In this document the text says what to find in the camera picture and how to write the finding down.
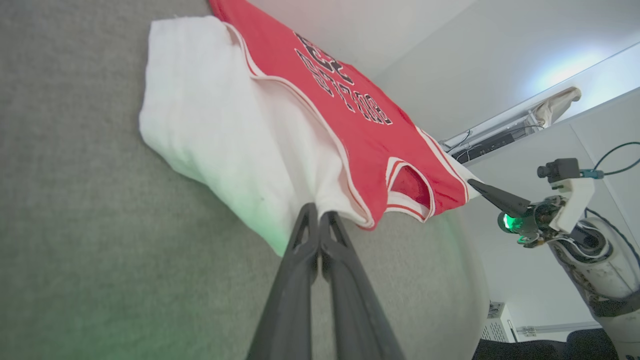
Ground beige cloth bag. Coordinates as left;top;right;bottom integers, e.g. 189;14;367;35
525;86;583;129

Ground white vented appliance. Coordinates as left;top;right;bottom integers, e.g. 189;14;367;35
480;301;521;344

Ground black electronics box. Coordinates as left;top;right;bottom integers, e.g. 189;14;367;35
452;129;532;165

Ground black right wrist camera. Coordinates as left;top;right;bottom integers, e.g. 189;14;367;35
537;158;581;184

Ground black low furniture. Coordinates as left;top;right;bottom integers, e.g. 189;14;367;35
472;327;621;360

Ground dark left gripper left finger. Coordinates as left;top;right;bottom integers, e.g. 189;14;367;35
247;202;319;360

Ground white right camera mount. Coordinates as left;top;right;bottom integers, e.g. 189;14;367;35
550;177;596;234

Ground thin right camera cable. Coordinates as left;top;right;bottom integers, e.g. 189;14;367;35
593;141;640;177

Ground red and white basketball jersey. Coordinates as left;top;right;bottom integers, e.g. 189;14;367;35
139;0;483;256

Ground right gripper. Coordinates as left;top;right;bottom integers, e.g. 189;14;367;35
467;179;564;247

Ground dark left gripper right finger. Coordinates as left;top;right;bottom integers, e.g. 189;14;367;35
319;211;406;360

